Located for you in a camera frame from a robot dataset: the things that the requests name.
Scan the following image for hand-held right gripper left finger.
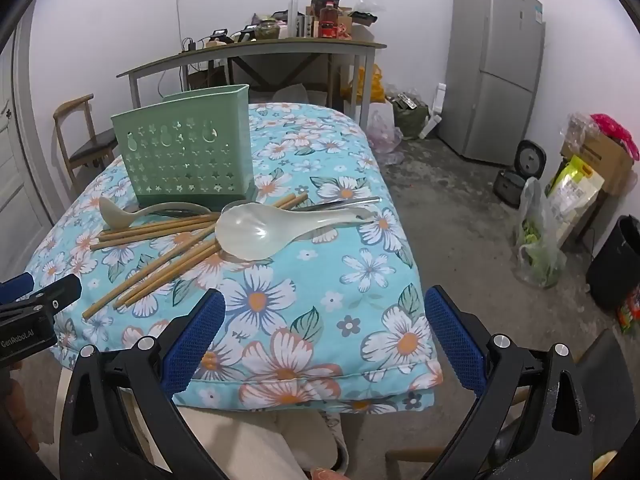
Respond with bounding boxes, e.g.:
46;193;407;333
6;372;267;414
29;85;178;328
59;288;236;480

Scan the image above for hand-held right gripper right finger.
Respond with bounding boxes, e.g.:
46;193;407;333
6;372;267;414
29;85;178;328
422;284;609;480

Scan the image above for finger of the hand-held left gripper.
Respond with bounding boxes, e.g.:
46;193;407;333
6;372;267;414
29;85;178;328
0;272;35;306
0;274;83;322

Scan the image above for beige soup ladle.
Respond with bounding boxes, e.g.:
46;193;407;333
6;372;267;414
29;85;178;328
98;196;213;228

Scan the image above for bundle of bamboo chopsticks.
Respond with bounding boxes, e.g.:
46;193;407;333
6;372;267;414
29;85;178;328
81;192;310;320

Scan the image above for translucent white rice spoon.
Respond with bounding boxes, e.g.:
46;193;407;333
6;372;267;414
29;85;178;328
214;200;381;262

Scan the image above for silver metal utensil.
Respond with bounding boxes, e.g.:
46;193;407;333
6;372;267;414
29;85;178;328
299;196;383;213

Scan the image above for green plastic utensil holder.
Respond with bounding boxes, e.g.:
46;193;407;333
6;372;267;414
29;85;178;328
110;83;258;212

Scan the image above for person's beige trousers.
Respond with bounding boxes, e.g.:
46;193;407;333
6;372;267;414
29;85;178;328
174;404;347;480

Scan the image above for wooden chair dark seat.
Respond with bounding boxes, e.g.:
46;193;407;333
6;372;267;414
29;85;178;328
53;93;121;183

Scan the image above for black trash bin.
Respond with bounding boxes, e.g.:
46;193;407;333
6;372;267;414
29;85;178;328
585;215;640;311

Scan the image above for black rice cooker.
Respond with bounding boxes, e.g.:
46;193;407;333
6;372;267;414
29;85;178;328
492;139;549;209

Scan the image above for yellow green sack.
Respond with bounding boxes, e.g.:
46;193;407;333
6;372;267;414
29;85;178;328
544;154;607;247

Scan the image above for blue floral blanket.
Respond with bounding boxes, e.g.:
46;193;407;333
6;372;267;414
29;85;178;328
25;102;443;416

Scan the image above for pink translucent plastic bag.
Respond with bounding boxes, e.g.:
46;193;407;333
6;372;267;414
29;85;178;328
367;109;404;154

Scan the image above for green bag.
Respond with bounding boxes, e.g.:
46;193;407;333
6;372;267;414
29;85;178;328
391;91;432;139

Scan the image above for cardboard box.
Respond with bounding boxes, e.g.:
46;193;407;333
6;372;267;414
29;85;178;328
560;130;637;197

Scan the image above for pink fluffy item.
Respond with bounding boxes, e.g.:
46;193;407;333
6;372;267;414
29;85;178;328
589;113;640;162

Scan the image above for yellow plastic bag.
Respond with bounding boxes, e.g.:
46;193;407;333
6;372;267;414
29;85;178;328
341;63;387;107

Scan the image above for silver refrigerator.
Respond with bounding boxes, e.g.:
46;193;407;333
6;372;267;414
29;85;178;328
437;0;547;167

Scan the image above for grey desk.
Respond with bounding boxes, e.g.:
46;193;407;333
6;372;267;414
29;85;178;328
116;39;388;126

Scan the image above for glass jar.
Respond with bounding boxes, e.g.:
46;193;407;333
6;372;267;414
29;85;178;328
254;17;280;41

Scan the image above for red oil bottle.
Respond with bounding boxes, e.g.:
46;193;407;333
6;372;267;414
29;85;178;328
319;2;342;40

